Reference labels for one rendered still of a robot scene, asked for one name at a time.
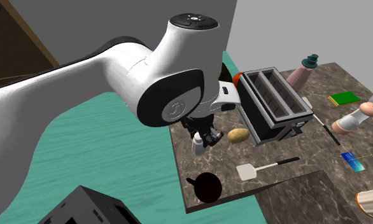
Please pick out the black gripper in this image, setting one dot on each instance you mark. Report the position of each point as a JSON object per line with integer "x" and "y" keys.
{"x": 202, "y": 125}

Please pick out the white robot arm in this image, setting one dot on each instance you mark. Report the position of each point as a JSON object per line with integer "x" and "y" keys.
{"x": 81, "y": 93}

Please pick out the small white shaker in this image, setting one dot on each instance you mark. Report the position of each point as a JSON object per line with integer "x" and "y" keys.
{"x": 198, "y": 146}

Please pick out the brown potato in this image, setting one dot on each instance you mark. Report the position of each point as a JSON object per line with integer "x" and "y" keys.
{"x": 238, "y": 135}

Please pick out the black and silver toaster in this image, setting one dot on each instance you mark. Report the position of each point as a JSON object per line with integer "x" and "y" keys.
{"x": 254, "y": 118}

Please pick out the red round fruit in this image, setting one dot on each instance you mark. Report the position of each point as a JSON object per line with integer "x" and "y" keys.
{"x": 236, "y": 80}

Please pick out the pink bottle with teal cap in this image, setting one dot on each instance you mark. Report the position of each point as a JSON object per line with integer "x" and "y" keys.
{"x": 299, "y": 77}

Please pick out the dark robot stand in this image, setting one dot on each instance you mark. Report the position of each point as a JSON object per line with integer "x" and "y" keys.
{"x": 87, "y": 208}

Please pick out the green and yellow sponge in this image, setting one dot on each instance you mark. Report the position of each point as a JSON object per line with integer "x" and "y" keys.
{"x": 344, "y": 97}

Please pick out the blue card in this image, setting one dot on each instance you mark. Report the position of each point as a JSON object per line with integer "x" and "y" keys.
{"x": 353, "y": 162}

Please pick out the thin yellow stick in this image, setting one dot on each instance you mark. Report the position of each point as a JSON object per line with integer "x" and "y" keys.
{"x": 371, "y": 155}

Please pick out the brown wooden door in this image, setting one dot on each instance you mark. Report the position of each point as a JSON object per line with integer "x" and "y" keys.
{"x": 9, "y": 46}

